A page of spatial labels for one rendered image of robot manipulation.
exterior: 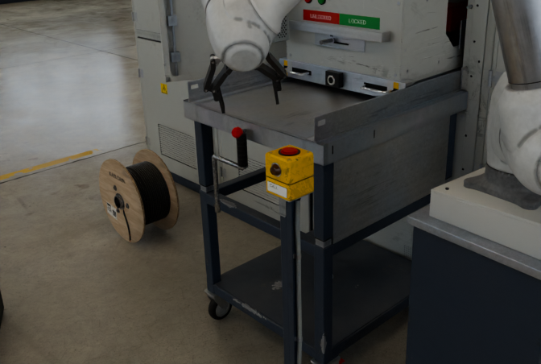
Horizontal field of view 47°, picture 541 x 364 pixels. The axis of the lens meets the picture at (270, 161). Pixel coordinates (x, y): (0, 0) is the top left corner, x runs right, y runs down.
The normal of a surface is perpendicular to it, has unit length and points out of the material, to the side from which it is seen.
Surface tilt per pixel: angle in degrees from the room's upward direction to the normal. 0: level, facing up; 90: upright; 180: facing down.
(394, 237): 90
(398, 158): 90
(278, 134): 90
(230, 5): 40
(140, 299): 0
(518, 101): 64
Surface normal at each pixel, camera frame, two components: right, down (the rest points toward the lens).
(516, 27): -0.63, 0.40
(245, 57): 0.07, 0.79
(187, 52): 0.32, 0.34
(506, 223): -0.77, 0.25
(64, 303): -0.03, -0.93
